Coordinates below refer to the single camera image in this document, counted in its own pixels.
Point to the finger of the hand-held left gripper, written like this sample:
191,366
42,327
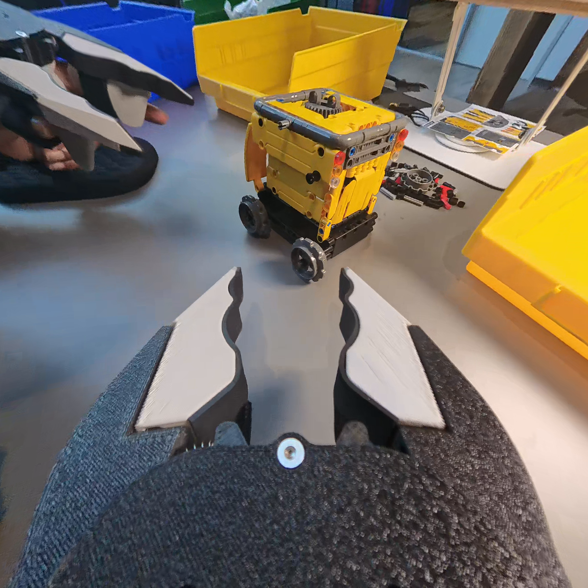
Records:
64,106
129,106

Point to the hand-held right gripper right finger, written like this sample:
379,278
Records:
390,367

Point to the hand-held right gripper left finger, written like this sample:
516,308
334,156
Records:
193,367

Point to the yellow toy brick vehicle model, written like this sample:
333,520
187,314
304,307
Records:
294,156

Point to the pile of black brick parts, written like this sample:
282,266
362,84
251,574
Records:
418,179

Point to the yellow storage bin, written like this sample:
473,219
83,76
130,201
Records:
349,64
542,239

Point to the grey desk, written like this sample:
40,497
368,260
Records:
138,276

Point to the person's left hand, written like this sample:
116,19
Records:
23,147

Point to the blue storage bin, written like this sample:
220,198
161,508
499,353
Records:
147,37

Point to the green storage bin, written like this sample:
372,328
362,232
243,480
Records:
197,9

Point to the white book stand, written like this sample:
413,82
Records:
441,152

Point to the yellow printed sticker sheet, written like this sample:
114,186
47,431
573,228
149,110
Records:
478,126

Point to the dark wooden post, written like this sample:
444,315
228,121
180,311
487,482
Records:
519,46

